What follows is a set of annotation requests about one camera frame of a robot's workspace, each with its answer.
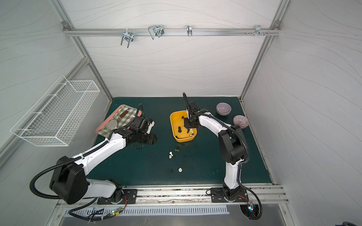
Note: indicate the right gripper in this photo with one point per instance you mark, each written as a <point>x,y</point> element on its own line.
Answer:
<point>187,123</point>

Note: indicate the purple bowl upright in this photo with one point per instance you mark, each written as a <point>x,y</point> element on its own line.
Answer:
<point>223,109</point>

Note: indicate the pink tray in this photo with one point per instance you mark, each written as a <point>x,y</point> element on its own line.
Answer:
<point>110,121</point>

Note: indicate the metal ring clamp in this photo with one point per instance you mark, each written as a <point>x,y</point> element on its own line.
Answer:
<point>189,30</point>

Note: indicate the metal bracket right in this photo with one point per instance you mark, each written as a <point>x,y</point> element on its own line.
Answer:
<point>258,32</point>

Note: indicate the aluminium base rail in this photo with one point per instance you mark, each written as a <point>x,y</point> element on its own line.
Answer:
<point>196,194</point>

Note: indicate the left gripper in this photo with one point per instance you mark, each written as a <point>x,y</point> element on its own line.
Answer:
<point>150,138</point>

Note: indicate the yellow plastic storage box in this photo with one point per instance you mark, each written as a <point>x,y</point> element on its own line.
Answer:
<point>176,120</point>

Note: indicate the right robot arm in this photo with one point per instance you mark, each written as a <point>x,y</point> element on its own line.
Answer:
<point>233,147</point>

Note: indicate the aluminium crossbar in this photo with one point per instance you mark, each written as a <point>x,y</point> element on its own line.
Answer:
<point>169,32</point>

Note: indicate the white wire basket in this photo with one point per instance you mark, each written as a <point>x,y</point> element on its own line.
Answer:
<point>55,118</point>

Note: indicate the metal hook clamp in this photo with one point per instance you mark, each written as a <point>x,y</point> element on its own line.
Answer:
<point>127,37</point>
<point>156,31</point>

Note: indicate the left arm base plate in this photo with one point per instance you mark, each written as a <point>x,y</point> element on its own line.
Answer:
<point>124,196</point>

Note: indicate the green checkered cloth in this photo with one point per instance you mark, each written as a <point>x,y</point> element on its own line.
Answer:
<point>118,120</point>

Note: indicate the metal hook clamp middle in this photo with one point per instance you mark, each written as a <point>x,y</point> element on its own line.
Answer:
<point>156,31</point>

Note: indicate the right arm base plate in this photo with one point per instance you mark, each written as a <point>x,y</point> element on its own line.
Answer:
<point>218,195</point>

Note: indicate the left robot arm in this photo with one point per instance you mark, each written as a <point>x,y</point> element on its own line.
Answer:
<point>70,182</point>

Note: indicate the metal hook clamp left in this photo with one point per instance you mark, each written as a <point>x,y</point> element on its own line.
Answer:
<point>127,37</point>

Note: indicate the purple ribbed bowl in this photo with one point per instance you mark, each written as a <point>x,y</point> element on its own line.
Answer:
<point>241,121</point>

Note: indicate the metal spatula wooden handle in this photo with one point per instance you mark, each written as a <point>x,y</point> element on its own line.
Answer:
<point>119,119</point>

